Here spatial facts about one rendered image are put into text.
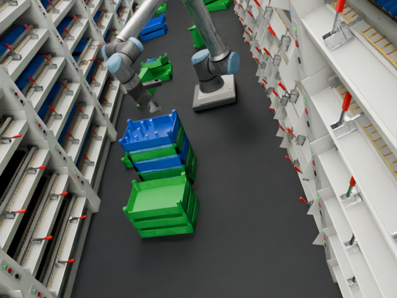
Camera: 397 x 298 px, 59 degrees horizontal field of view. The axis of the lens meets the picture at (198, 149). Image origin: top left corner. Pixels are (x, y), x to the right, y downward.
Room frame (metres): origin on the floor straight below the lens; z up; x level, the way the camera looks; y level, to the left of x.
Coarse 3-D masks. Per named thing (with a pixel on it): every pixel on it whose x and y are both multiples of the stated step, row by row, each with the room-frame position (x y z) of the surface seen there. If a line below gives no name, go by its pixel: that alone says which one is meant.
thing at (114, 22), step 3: (105, 0) 3.66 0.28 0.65; (102, 3) 3.67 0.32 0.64; (105, 3) 3.66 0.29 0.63; (108, 3) 3.65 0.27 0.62; (111, 3) 3.73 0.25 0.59; (102, 6) 3.67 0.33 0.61; (105, 6) 3.66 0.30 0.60; (108, 6) 3.66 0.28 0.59; (114, 9) 3.73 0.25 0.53; (114, 12) 3.69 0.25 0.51; (114, 15) 3.65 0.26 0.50; (117, 15) 3.74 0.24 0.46; (114, 18) 3.66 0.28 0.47; (114, 21) 3.66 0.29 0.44; (117, 21) 3.65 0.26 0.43; (120, 21) 3.74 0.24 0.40; (111, 24) 3.67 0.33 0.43; (114, 24) 3.66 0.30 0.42; (117, 24) 3.66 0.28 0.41
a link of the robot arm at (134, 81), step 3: (135, 75) 1.64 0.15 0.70; (135, 78) 1.63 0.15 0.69; (138, 78) 1.64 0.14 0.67; (132, 81) 1.62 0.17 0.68; (135, 81) 1.62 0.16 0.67; (138, 81) 1.63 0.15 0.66; (126, 84) 1.62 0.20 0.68; (129, 84) 1.62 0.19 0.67; (132, 84) 1.62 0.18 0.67; (135, 84) 1.62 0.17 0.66; (126, 87) 1.63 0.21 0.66; (129, 87) 1.62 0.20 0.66; (132, 87) 1.62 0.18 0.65
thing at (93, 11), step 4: (84, 0) 3.36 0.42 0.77; (88, 0) 3.24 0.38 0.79; (92, 0) 3.43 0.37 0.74; (96, 0) 3.43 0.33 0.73; (100, 0) 3.48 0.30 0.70; (88, 4) 3.32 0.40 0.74; (92, 4) 3.25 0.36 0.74; (96, 4) 3.32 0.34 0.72; (100, 4) 3.46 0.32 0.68; (88, 8) 3.06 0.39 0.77; (92, 8) 3.21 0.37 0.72; (96, 8) 3.28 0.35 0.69; (92, 12) 3.12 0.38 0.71; (92, 16) 3.11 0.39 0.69
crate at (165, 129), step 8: (176, 112) 1.69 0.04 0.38; (128, 120) 1.78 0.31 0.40; (144, 120) 1.76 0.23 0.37; (152, 120) 1.75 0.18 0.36; (160, 120) 1.73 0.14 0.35; (168, 120) 1.71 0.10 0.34; (176, 120) 1.64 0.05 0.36; (128, 128) 1.75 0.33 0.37; (136, 128) 1.79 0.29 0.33; (152, 128) 1.72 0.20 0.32; (160, 128) 1.69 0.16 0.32; (168, 128) 1.66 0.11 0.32; (176, 128) 1.60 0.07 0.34; (128, 136) 1.71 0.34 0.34; (152, 136) 1.65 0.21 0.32; (160, 136) 1.62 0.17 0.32; (168, 136) 1.51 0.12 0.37; (176, 136) 1.56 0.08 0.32; (128, 144) 1.59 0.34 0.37; (136, 144) 1.58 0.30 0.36; (144, 144) 1.57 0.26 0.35; (152, 144) 1.55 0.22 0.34; (160, 144) 1.54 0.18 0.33
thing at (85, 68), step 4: (84, 36) 2.99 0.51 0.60; (88, 36) 2.98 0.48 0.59; (92, 36) 2.97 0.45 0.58; (96, 36) 2.97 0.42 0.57; (92, 40) 2.96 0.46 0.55; (96, 40) 2.97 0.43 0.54; (96, 44) 2.90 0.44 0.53; (96, 48) 2.83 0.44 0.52; (88, 52) 2.75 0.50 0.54; (92, 52) 2.75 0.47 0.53; (96, 52) 2.82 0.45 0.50; (88, 56) 2.68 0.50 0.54; (92, 56) 2.68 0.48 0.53; (92, 60) 2.66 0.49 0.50; (84, 64) 2.54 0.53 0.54; (88, 64) 2.54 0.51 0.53; (84, 68) 2.49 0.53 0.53; (88, 68) 2.52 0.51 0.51; (84, 72) 2.42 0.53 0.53; (88, 72) 2.51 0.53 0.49; (84, 76) 2.40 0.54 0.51
